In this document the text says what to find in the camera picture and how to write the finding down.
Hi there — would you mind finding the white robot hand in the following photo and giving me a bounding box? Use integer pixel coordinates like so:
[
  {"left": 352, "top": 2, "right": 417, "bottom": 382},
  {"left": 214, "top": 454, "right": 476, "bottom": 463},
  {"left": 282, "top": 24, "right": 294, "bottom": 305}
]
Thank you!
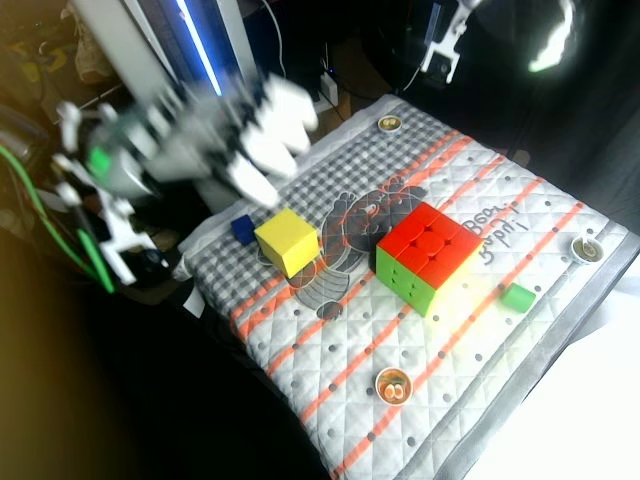
[{"left": 139, "top": 72, "right": 321, "bottom": 211}]

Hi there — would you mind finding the yellow block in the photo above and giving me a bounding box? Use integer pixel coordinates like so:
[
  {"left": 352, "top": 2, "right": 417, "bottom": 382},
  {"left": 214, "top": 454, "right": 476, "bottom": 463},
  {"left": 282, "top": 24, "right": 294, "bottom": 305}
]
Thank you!
[{"left": 253, "top": 207, "right": 320, "bottom": 280}]

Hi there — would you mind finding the blue object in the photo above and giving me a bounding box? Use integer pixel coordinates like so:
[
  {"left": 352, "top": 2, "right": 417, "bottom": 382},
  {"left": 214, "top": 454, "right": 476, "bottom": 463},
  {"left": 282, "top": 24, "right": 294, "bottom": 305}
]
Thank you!
[{"left": 230, "top": 214, "right": 257, "bottom": 246}]

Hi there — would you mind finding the Rubik's cube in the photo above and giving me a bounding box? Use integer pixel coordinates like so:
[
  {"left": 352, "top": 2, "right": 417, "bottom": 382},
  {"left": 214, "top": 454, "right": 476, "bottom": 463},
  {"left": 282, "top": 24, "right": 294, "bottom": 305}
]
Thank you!
[{"left": 374, "top": 201, "right": 484, "bottom": 319}]

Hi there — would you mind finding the green plastic cylinder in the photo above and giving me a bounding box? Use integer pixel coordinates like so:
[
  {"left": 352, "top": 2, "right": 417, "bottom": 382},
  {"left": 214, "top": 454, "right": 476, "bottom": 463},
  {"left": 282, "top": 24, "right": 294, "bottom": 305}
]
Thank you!
[{"left": 501, "top": 282, "right": 537, "bottom": 314}]

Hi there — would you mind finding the white column with blue light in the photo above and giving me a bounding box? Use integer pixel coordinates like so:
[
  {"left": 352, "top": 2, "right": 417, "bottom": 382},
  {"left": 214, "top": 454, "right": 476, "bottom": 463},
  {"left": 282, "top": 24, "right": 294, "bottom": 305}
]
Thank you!
[{"left": 69, "top": 0, "right": 261, "bottom": 214}]

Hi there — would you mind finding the white power adapter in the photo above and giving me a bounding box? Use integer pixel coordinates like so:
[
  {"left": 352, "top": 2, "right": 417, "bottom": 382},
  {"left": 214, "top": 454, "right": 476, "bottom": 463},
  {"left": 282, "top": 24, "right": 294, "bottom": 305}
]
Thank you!
[{"left": 318, "top": 69, "right": 342, "bottom": 107}]

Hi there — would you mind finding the toy bowl with egg slices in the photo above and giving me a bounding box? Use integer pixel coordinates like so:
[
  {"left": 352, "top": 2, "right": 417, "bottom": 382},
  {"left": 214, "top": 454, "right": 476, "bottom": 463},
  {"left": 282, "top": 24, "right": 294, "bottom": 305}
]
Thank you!
[{"left": 374, "top": 366, "right": 414, "bottom": 407}]

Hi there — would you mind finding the grey quilt with bear print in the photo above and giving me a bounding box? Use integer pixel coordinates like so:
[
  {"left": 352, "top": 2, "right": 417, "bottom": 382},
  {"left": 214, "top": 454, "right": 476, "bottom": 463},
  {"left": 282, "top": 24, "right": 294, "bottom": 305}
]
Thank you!
[{"left": 172, "top": 92, "right": 631, "bottom": 480}]

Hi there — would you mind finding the small white patterned toy bowl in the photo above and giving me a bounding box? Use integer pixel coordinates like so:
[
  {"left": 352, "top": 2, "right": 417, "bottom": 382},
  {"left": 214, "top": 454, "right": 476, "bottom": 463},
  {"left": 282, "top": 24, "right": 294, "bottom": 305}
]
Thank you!
[{"left": 570, "top": 234, "right": 605, "bottom": 265}]

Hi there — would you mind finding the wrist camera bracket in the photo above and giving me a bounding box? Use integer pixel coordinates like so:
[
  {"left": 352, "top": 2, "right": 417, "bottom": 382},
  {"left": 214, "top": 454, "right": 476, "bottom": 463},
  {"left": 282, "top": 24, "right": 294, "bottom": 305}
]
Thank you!
[
  {"left": 49, "top": 99, "right": 154, "bottom": 289},
  {"left": 418, "top": 0, "right": 484, "bottom": 86}
]

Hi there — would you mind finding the green cable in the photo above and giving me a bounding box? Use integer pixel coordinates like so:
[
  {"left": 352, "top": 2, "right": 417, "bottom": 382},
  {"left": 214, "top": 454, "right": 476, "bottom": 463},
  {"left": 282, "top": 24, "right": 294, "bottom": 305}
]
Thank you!
[{"left": 0, "top": 142, "right": 116, "bottom": 294}]

